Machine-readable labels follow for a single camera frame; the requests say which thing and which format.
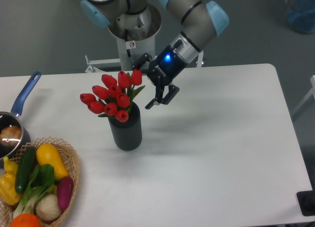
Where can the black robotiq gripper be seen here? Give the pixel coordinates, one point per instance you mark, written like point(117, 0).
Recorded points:
point(161, 72)

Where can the red tulip bouquet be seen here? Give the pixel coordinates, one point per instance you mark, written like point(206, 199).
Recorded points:
point(115, 98)

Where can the dark grey ribbed vase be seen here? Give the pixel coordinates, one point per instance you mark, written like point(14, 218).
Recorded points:
point(127, 135)

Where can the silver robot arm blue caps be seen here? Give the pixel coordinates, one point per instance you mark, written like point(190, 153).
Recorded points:
point(135, 23)

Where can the yellow squash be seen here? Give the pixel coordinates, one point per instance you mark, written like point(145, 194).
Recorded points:
point(48, 154)

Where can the purple eggplant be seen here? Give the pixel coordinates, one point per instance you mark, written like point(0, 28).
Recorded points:
point(64, 192)

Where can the blue plastic bag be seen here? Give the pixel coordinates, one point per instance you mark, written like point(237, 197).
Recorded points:
point(300, 15)

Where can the green bok choy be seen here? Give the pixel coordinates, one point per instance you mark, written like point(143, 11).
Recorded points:
point(40, 182)

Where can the brown bun in pan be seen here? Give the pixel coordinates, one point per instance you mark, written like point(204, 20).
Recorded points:
point(10, 136)

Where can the green cucumber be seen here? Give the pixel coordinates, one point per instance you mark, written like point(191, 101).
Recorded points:
point(24, 169)

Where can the white garlic bulb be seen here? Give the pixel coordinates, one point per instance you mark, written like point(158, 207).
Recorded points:
point(47, 209)

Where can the black device at table edge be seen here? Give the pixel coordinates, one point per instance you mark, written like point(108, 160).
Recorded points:
point(306, 200)

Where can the yellow bell pepper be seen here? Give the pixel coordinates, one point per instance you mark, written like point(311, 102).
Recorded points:
point(7, 183)

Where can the orange fruit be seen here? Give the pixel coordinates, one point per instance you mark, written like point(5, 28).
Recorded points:
point(25, 220)

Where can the woven wicker basket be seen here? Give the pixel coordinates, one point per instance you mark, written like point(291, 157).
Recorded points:
point(71, 161)

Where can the white furniture frame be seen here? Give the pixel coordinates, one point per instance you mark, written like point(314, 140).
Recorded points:
point(305, 102)

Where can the blue handled saucepan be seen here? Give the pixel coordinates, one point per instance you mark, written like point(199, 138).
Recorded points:
point(12, 118)

